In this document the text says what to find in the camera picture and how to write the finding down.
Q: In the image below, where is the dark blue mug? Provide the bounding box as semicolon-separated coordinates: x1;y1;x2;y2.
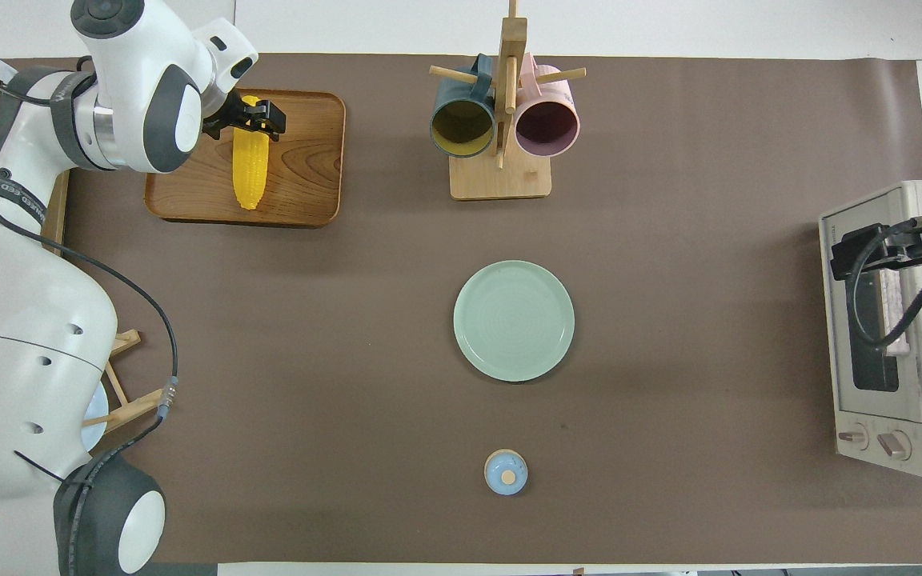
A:
430;54;496;158

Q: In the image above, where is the wooden serving tray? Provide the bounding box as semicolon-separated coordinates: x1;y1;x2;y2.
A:
144;88;347;229

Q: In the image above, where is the blue call bell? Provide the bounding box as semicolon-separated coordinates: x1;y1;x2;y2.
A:
484;449;529;496

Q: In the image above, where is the light blue plate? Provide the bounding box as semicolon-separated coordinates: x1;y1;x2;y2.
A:
81;382;109;450

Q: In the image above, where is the wooden plate rack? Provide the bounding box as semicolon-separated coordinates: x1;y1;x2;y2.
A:
81;330;170;437

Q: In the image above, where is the brown table mat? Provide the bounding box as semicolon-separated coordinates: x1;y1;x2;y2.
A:
0;54;922;565

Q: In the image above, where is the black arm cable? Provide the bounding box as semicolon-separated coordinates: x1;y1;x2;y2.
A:
853;228;922;350
0;80;180;576

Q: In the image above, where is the pale green plate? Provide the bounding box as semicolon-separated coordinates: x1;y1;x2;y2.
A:
453;260;575;382

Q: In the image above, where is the yellow corn cob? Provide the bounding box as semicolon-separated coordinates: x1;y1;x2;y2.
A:
233;95;270;211

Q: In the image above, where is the pink mug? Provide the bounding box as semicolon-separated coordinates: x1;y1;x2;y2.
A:
514;53;581;158

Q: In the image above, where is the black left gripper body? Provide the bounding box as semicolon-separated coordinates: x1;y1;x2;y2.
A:
203;88;270;141

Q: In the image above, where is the wooden mug tree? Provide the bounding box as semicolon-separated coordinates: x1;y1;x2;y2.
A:
429;0;587;201

